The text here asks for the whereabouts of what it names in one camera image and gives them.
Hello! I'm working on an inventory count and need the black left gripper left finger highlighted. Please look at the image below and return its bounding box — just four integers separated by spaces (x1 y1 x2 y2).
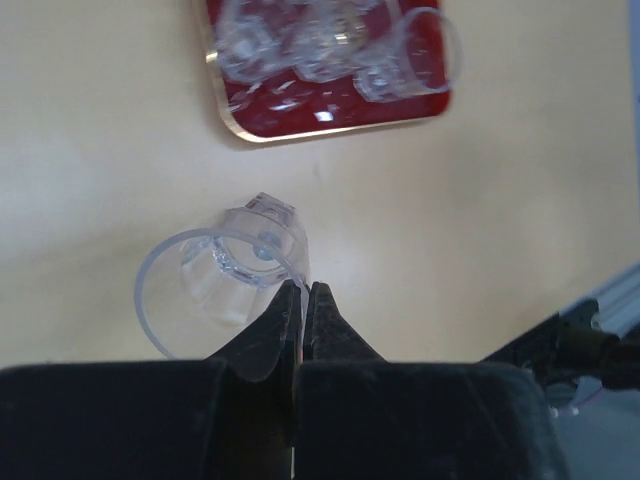
1 282 295 479

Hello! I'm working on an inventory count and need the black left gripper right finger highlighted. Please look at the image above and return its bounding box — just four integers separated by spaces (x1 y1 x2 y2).
294 283 570 479

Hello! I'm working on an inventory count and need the clear faceted glass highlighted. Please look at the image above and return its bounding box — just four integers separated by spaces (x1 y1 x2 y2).
285 1 399 84
213 1 282 85
353 6 462 103
134 193 310 381

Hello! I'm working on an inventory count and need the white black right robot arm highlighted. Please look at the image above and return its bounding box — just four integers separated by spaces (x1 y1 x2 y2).
485 314 639 391

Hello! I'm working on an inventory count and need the red lacquer tray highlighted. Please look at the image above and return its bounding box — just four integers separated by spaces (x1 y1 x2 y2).
194 1 453 143

